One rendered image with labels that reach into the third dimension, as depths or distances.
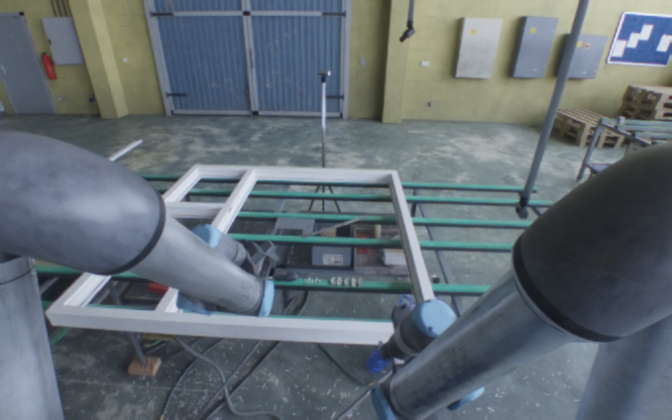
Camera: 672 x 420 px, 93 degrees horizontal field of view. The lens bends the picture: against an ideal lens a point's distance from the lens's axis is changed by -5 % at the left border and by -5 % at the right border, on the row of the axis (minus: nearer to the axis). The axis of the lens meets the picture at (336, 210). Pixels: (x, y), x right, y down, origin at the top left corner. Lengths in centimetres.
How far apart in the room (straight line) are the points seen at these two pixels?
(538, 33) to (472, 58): 129
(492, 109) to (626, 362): 783
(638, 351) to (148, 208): 52
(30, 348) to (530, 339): 53
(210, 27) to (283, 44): 148
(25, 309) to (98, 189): 18
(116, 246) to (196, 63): 772
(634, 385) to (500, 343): 15
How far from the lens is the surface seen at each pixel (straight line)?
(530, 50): 803
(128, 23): 868
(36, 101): 1041
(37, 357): 53
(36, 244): 38
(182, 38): 808
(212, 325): 136
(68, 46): 922
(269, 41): 753
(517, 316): 37
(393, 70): 713
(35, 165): 38
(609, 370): 51
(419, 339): 81
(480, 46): 766
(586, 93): 905
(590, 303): 31
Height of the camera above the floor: 189
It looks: 30 degrees down
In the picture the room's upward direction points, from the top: 1 degrees clockwise
